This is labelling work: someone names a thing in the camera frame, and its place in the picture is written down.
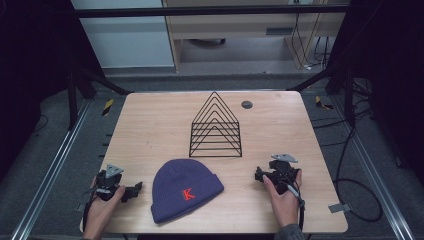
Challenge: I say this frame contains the aluminium floor rail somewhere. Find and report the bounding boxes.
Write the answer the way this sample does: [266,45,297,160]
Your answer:
[329,94,416,240]
[9,99,93,240]

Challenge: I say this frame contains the left hand-held gripper cable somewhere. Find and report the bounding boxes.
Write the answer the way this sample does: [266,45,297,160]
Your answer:
[77,186,101,232]

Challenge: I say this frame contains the light wooden desk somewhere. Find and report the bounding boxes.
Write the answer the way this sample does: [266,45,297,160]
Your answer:
[162,0,349,74]

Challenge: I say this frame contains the purple knit beanie hat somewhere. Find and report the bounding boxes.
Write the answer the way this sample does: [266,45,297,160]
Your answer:
[150,158,225,225]

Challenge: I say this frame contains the black floor cable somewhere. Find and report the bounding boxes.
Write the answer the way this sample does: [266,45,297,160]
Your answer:
[311,76,385,223]

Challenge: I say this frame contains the black metal crossbar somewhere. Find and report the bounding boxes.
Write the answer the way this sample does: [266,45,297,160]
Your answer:
[71,3,351,19]

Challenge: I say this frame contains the hand-held gripper cable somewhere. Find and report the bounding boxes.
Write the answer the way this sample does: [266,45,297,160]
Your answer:
[282,176,306,232]
[77,186,101,232]

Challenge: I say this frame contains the right hand-held gripper cable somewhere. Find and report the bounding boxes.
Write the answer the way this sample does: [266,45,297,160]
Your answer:
[282,176,306,232]

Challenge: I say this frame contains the black wire triangular rack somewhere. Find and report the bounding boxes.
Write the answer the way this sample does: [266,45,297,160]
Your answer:
[188,91,243,158]

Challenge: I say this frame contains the person's right hand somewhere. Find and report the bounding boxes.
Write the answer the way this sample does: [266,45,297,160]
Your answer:
[262,168,303,230]

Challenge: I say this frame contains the cables under desk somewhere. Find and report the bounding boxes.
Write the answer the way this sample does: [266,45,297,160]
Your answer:
[290,12,332,72]

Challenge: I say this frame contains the black metal stand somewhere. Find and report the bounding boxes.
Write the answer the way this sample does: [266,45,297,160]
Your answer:
[288,64,357,128]
[65,64,133,132]

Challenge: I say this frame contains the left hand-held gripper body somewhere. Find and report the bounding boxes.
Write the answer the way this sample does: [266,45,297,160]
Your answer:
[94,163,130,203]

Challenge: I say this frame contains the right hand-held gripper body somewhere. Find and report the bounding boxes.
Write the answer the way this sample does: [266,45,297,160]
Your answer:
[266,153,301,196]

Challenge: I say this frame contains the person's left hand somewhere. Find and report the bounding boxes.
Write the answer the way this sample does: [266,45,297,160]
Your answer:
[82,177,127,232]

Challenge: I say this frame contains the dark curtain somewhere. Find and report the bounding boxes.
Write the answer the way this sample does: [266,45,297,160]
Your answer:
[324,0,424,188]
[0,0,105,183]

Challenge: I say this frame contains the yellow black floor tape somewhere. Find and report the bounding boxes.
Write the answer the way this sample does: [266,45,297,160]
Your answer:
[101,98,115,117]
[314,95,334,111]

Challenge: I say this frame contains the white cabinet panel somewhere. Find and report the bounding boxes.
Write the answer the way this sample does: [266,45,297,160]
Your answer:
[70,0,176,70]

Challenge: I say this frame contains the grey tape strip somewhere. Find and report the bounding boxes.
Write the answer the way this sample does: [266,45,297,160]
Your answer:
[328,202,352,214]

